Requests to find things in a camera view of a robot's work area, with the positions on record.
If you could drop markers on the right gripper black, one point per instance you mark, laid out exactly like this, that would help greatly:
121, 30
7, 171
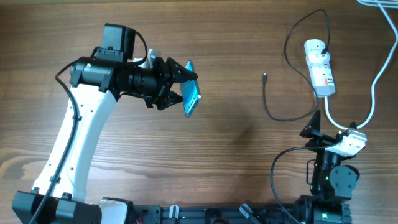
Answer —
324, 137

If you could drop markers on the smartphone with teal screen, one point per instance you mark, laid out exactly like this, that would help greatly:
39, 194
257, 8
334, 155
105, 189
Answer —
190, 90

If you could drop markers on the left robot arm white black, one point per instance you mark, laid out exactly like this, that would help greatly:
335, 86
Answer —
96, 84

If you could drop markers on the white power strip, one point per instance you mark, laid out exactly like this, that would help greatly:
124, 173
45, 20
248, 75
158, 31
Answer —
321, 75

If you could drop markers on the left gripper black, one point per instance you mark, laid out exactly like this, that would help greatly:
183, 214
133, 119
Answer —
162, 83

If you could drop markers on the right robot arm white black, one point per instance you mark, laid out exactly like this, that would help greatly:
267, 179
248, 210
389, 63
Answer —
332, 183

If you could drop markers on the white charger plug adapter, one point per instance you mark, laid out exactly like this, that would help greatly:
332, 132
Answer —
316, 57

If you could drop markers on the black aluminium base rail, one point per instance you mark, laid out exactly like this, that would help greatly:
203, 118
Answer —
155, 214

